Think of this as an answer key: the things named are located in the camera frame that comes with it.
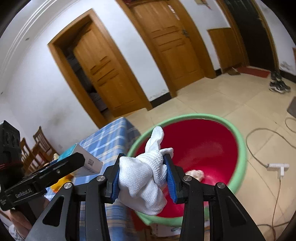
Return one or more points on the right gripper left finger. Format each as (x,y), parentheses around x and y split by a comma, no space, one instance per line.
(112,188)

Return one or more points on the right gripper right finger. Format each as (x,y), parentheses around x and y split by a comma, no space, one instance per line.
(174,177)

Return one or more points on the white knitted glove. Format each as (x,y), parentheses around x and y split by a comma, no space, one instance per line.
(141,179)

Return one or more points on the left human hand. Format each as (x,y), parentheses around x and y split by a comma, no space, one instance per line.
(21,225)

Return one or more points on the white teal cardboard box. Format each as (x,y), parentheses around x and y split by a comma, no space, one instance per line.
(80,162)

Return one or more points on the crumpled pink paper ball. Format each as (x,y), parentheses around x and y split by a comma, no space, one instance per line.
(197,174)

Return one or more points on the blue plaid tablecloth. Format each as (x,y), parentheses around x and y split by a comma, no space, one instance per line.
(106,144)

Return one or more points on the red basin with green rim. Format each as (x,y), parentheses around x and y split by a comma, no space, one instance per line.
(208,143)

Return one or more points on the wooden dining chair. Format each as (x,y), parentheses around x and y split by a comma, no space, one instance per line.
(48,150)

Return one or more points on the left wooden door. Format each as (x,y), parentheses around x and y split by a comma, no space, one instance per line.
(105,72)

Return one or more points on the wooden door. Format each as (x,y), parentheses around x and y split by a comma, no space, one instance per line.
(171,40)
(105,72)

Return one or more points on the white power strip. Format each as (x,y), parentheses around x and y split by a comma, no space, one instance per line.
(280,168)

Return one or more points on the middle wooden door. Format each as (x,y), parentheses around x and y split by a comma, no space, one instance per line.
(171,40)

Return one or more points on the red doormat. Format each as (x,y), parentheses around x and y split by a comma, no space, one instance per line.
(253,71)

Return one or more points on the black sneakers pair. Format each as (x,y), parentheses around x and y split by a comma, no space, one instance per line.
(277,84)

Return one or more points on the low wooden wall cabinet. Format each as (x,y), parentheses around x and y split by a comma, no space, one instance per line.
(227,48)

